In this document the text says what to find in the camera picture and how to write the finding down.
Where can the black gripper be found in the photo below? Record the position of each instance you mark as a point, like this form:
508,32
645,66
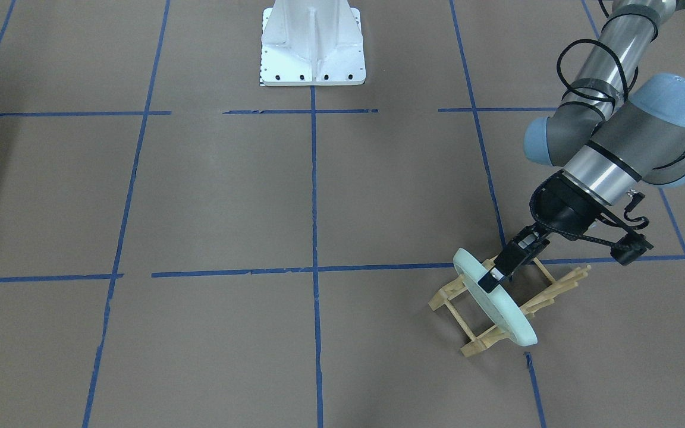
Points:
561,209

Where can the light green plate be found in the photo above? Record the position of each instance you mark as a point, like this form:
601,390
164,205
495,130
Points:
497,304

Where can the wooden dish rack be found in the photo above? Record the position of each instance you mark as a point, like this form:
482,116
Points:
480,342

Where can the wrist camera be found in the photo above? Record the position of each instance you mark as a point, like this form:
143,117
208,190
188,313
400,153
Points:
630,248

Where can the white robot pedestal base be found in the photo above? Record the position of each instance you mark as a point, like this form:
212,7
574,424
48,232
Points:
307,43

